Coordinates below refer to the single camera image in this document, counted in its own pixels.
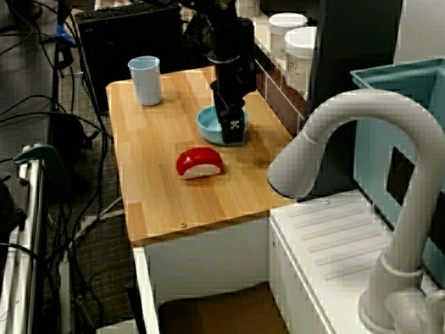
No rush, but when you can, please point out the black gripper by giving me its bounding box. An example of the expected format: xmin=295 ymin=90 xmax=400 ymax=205
xmin=210 ymin=57 xmax=257 ymax=145

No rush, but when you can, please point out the light blue plastic bowl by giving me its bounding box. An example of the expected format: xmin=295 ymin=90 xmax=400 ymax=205
xmin=196 ymin=106 xmax=250 ymax=146

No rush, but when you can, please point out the red toy sushi piece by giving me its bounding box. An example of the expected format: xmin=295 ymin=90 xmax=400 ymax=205
xmin=175 ymin=147 xmax=225 ymax=180

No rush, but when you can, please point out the light blue plastic cup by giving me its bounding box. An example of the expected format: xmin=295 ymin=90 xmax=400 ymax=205
xmin=127 ymin=55 xmax=163 ymax=107

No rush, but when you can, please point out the dark tile backsplash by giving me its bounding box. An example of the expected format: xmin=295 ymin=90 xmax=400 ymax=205
xmin=250 ymin=51 xmax=307 ymax=138

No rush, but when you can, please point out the cream shelf board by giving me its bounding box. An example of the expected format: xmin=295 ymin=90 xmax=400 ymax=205
xmin=239 ymin=15 xmax=310 ymax=102

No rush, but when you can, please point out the black mesh panel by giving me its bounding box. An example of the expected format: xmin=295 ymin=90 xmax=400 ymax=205
xmin=181 ymin=5 xmax=215 ymax=69

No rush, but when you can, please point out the white lidded plastic jar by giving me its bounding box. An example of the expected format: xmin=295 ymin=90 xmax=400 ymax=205
xmin=268 ymin=13 xmax=309 ymax=58
xmin=283 ymin=26 xmax=319 ymax=97

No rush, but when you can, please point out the white toy kitchen cabinet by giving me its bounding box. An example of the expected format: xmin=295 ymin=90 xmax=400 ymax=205
xmin=131 ymin=214 xmax=270 ymax=334

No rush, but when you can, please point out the black computer tower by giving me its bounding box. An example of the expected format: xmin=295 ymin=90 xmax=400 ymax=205
xmin=74 ymin=5 xmax=184 ymax=114

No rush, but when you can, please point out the grey toy faucet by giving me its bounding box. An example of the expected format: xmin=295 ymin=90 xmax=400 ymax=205
xmin=266 ymin=88 xmax=445 ymax=334

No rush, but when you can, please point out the teal plastic bin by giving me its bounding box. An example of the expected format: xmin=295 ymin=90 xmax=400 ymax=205
xmin=349 ymin=58 xmax=445 ymax=289

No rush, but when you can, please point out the black floor box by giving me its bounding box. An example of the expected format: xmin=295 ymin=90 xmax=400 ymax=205
xmin=48 ymin=111 xmax=92 ymax=196

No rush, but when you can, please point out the white toy sink unit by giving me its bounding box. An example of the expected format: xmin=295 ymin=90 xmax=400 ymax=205
xmin=131 ymin=190 xmax=445 ymax=334

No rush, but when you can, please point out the black stand pole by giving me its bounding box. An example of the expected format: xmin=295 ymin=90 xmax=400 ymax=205
xmin=51 ymin=0 xmax=76 ymax=114

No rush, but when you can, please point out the blue plastic clip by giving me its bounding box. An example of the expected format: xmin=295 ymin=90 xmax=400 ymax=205
xmin=56 ymin=23 xmax=78 ymax=49

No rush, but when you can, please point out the green clamp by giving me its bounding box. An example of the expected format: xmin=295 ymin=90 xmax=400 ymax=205
xmin=13 ymin=143 xmax=72 ymax=191

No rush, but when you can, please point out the dark bulky floor object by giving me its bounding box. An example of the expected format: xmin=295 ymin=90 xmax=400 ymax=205
xmin=0 ymin=175 xmax=28 ymax=244

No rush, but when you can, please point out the black floor cable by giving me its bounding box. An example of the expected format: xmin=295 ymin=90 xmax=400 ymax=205
xmin=67 ymin=132 xmax=114 ymax=334
xmin=0 ymin=241 xmax=40 ymax=334
xmin=0 ymin=110 xmax=114 ymax=140

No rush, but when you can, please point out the white floor cable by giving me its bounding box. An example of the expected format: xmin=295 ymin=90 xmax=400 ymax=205
xmin=67 ymin=195 xmax=125 ymax=248

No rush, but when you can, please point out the dark hutch frame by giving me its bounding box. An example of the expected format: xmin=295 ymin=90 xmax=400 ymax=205
xmin=239 ymin=0 xmax=404 ymax=201

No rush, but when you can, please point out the black cabinet door handle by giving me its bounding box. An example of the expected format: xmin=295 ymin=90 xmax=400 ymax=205
xmin=124 ymin=282 xmax=149 ymax=334

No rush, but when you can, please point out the aluminium frame rail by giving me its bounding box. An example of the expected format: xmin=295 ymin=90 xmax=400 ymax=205
xmin=0 ymin=145 xmax=49 ymax=334

